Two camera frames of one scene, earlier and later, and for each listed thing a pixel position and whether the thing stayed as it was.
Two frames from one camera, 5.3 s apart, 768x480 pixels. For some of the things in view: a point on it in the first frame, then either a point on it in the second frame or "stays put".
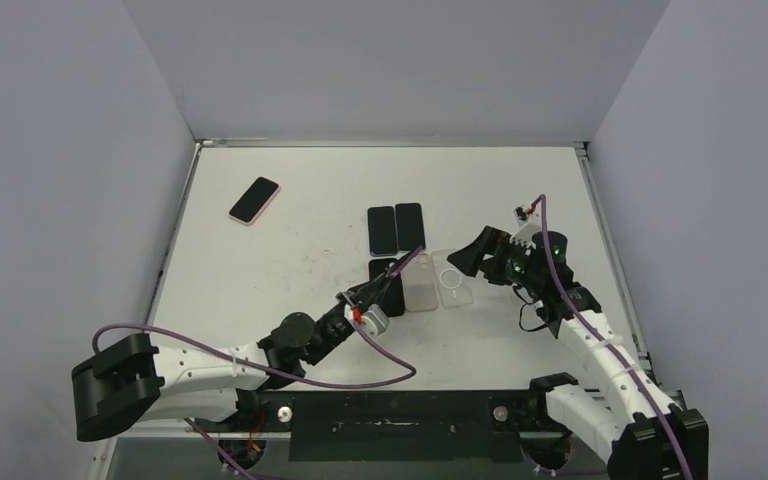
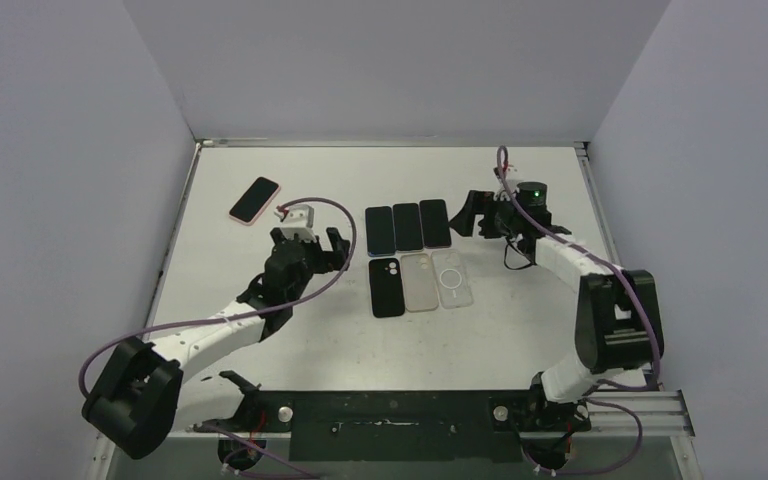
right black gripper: x=495 y=253 -> x=482 y=216
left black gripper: x=361 y=296 -> x=333 y=260
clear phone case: x=455 y=287 stays put
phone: x=382 y=231 stays put
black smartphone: x=410 y=228 stays put
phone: x=253 y=202 stays put
